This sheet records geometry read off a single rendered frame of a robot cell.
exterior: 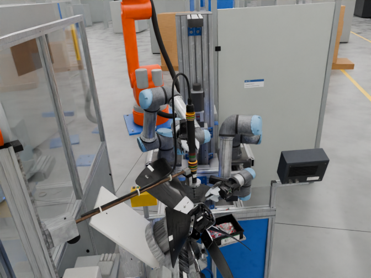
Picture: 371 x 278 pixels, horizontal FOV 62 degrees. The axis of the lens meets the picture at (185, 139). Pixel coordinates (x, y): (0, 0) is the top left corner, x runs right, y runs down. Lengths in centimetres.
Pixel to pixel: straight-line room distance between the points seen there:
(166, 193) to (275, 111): 220
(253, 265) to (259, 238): 26
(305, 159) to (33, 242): 148
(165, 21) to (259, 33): 648
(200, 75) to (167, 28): 725
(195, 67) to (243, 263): 146
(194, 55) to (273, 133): 164
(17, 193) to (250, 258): 176
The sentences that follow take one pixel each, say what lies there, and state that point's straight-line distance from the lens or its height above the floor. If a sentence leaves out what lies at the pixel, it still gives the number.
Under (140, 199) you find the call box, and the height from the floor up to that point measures 104.
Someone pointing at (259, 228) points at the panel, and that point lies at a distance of 226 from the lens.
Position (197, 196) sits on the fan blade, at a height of 119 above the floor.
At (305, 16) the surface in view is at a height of 189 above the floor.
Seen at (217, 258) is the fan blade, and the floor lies 109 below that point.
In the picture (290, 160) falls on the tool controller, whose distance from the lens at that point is 195.
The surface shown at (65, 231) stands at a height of 143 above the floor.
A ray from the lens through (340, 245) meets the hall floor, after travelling 332.
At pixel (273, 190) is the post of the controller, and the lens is 208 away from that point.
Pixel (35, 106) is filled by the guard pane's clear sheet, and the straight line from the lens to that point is 163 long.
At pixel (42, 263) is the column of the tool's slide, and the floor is 135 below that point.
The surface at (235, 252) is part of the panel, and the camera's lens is 237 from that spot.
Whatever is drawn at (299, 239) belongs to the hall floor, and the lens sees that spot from 326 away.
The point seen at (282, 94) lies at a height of 114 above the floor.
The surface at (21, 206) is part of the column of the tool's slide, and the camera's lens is 111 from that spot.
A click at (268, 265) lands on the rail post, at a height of 33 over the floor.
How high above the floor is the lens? 218
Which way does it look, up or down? 26 degrees down
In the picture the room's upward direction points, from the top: 3 degrees counter-clockwise
